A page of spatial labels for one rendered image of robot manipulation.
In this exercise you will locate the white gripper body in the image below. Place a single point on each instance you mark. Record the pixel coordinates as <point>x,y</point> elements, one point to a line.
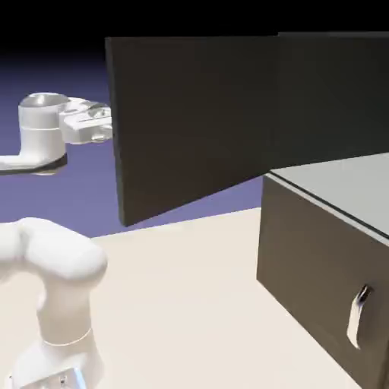
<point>79,130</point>

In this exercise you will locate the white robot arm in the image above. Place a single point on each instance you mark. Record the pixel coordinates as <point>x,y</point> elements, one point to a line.
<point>42,136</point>

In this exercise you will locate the large dark cabinet door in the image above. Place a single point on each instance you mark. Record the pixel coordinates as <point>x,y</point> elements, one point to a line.
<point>194,121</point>

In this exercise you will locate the dark brown cabinet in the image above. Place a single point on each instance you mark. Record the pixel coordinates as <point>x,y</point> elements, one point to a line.
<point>349,182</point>

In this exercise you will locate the small dark cabinet door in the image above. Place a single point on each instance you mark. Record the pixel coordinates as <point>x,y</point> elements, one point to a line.
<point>307,261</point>

